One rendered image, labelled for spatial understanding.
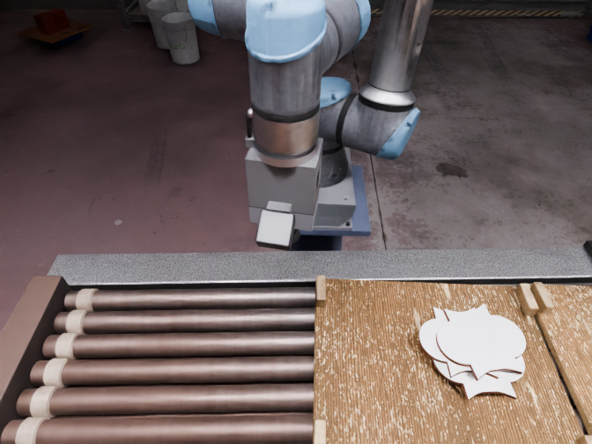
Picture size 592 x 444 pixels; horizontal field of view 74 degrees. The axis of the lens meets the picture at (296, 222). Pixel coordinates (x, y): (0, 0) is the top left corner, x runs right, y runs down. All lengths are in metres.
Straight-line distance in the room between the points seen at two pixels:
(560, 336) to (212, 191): 2.01
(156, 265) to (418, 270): 0.56
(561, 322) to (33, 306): 0.98
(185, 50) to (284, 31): 3.67
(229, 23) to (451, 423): 0.65
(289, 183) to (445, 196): 2.12
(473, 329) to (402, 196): 1.77
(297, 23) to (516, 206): 2.37
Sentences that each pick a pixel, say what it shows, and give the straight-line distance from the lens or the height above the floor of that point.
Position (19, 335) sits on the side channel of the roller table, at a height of 0.95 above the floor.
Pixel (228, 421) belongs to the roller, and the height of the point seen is 0.92.
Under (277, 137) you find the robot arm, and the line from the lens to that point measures 0.43.
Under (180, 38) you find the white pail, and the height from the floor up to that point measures 0.24.
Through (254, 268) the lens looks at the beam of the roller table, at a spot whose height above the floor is 0.92.
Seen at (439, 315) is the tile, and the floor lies 0.97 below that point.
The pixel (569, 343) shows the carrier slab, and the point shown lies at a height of 0.94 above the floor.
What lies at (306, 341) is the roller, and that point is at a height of 0.92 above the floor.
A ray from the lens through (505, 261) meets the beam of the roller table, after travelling 0.98.
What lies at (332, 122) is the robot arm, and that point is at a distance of 0.87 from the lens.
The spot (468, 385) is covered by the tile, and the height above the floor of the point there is 0.96.
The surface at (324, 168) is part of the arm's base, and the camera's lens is 0.95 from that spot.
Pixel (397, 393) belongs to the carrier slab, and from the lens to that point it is 0.72.
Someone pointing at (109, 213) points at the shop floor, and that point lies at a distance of 2.52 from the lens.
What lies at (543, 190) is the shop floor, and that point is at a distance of 2.86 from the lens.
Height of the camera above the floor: 1.59
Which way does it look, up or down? 45 degrees down
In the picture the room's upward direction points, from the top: straight up
